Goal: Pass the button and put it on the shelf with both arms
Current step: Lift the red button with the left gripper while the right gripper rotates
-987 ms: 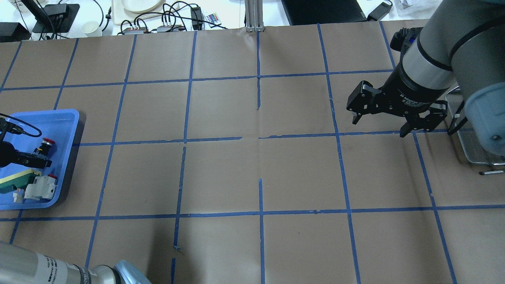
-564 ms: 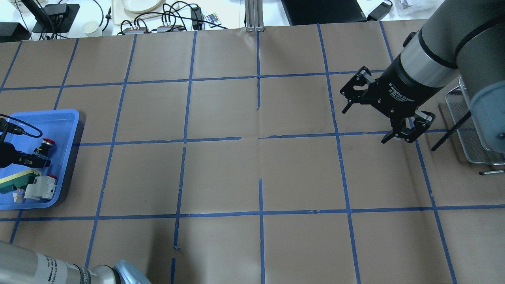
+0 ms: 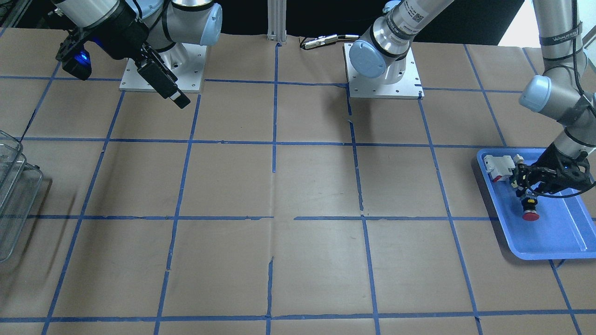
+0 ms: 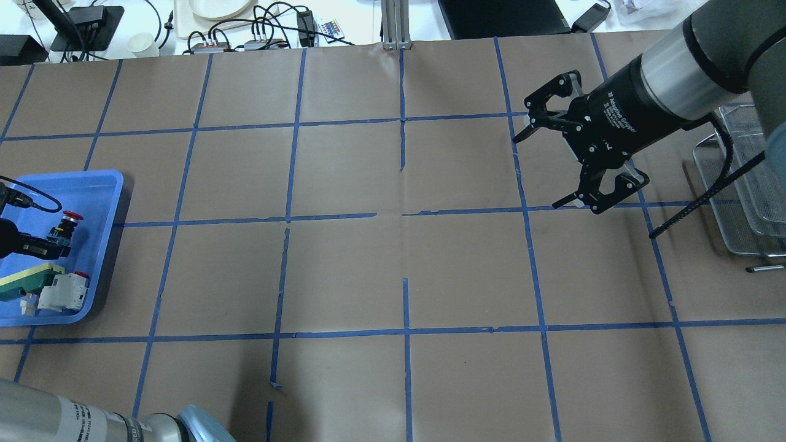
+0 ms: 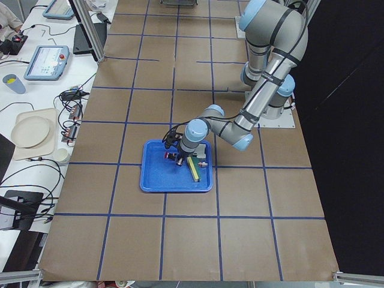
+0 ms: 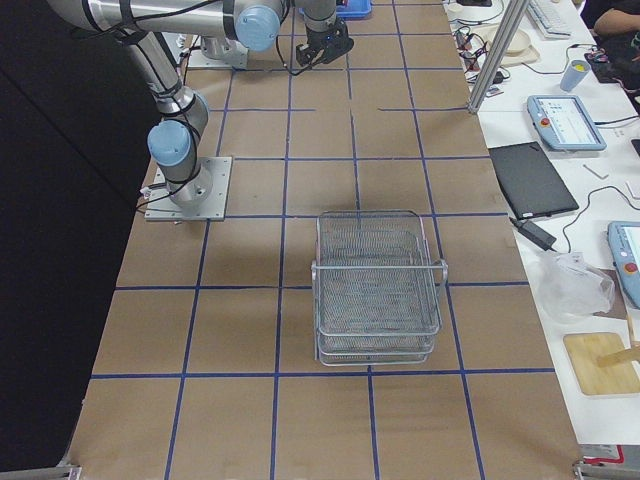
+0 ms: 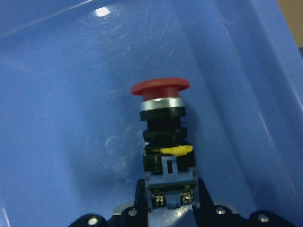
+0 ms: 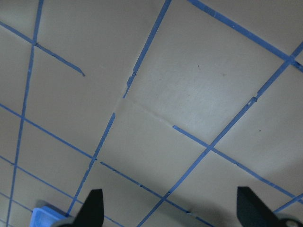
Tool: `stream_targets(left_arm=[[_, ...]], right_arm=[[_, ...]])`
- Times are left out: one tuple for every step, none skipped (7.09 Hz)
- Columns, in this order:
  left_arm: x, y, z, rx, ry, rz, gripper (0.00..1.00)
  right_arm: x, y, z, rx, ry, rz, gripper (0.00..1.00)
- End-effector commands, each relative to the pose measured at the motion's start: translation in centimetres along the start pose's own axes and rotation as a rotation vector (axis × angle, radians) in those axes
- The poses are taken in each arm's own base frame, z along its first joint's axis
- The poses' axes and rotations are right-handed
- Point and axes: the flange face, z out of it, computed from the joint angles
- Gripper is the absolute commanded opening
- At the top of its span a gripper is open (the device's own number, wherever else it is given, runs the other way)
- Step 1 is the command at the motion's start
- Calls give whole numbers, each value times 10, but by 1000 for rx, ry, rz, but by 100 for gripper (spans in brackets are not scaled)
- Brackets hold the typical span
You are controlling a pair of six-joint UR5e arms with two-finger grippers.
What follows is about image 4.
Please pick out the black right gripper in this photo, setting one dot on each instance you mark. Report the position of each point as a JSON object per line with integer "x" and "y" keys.
{"x": 616, "y": 113}

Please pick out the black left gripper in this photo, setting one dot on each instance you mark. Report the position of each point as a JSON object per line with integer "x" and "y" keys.
{"x": 7, "y": 237}

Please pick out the red emergency stop button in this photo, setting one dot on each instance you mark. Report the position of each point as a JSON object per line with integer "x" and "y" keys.
{"x": 62, "y": 233}

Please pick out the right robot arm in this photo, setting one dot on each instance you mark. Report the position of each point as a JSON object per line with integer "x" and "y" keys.
{"x": 722, "y": 50}

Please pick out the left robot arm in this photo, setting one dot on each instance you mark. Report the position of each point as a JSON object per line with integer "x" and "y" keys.
{"x": 30, "y": 414}

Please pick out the green yellow terminal block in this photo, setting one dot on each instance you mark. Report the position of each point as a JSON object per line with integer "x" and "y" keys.
{"x": 29, "y": 281}

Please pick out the white circuit breaker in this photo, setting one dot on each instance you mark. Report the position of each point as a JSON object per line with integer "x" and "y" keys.
{"x": 67, "y": 292}

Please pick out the blue plastic tray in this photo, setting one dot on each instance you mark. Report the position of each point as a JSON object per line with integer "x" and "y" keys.
{"x": 35, "y": 203}

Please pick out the black power adapter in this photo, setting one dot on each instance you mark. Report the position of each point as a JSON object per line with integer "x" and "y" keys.
{"x": 591, "y": 18}

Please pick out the black laptop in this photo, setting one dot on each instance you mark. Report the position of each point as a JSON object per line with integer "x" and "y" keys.
{"x": 477, "y": 19}

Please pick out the black monitor stand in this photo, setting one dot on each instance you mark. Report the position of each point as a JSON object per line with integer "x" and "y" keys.
{"x": 81, "y": 29}

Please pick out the white paper cup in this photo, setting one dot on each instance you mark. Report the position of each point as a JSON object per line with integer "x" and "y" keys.
{"x": 143, "y": 45}

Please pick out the colourful remote control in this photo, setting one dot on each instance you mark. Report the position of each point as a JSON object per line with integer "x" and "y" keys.
{"x": 331, "y": 29}

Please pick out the white plate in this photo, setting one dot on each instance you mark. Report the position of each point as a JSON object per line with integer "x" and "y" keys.
{"x": 218, "y": 10}

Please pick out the wire mesh shelf basket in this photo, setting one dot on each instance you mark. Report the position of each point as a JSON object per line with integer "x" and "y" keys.
{"x": 750, "y": 211}

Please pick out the aluminium profile post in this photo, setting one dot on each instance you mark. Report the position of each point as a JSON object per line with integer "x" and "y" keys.
{"x": 395, "y": 25}

